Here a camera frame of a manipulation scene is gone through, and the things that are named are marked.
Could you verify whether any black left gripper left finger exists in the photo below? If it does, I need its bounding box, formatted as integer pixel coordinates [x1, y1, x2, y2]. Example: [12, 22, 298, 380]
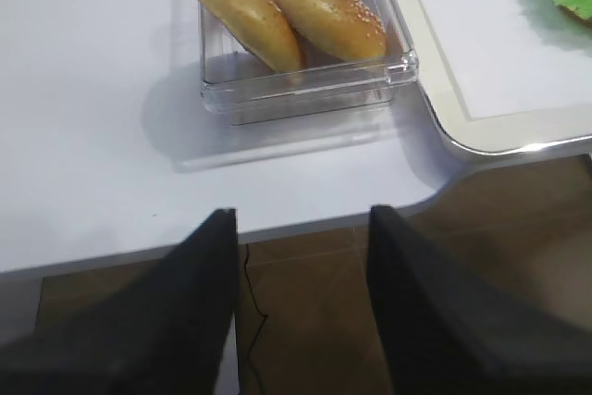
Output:
[1, 209, 239, 394]

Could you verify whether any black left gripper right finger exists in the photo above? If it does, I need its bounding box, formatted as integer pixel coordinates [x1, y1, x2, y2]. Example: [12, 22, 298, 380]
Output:
[366, 205, 591, 394]

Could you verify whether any white serving tray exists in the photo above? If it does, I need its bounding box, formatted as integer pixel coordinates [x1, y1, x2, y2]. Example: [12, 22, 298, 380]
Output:
[398, 0, 591, 157]

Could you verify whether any white tray liner paper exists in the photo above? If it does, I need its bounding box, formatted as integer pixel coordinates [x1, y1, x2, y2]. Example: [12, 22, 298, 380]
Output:
[421, 0, 591, 118]

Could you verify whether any clear plastic bun container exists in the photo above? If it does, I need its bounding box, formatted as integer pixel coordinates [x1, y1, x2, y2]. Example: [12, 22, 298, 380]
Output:
[171, 0, 420, 173]

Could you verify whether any left sesame bun half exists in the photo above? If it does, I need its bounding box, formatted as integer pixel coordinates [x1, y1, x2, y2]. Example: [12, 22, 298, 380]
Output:
[198, 0, 304, 73]

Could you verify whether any sesame bun half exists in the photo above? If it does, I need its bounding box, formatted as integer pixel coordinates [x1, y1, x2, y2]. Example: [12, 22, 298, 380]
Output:
[198, 0, 304, 73]
[275, 0, 388, 62]

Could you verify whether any bottom burger bun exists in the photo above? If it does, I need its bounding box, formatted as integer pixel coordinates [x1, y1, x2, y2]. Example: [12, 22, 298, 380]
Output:
[559, 6, 592, 29]

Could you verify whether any right sesame bun half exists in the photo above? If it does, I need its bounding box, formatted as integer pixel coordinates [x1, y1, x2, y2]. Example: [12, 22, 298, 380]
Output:
[275, 0, 388, 62]

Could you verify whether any thin black cable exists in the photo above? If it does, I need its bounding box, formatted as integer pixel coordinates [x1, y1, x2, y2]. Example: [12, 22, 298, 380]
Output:
[242, 242, 270, 395]

